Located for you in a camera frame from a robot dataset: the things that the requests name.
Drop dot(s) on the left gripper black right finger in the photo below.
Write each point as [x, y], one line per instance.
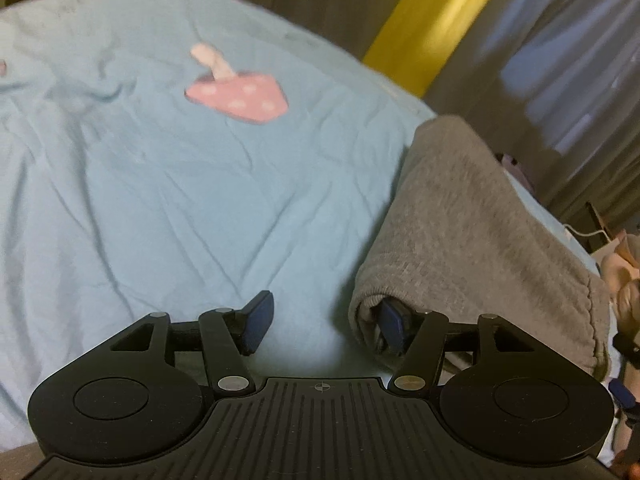
[419, 339]

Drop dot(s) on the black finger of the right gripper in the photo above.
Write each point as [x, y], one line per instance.
[622, 395]

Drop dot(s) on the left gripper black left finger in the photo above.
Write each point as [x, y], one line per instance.
[228, 336]

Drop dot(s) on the grey sweatpants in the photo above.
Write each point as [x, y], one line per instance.
[459, 239]

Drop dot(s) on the pink plush toy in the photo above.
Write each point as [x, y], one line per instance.
[620, 271]

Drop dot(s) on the dark bedside shelf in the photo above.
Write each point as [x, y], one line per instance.
[600, 233]

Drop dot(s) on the purple bag behind bed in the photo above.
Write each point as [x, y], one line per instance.
[513, 167]

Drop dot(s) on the light blue bed sheet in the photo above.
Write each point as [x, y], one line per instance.
[177, 155]

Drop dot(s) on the grey curtain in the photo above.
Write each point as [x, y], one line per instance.
[554, 83]

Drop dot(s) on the yellow curtain strip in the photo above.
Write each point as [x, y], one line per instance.
[417, 39]

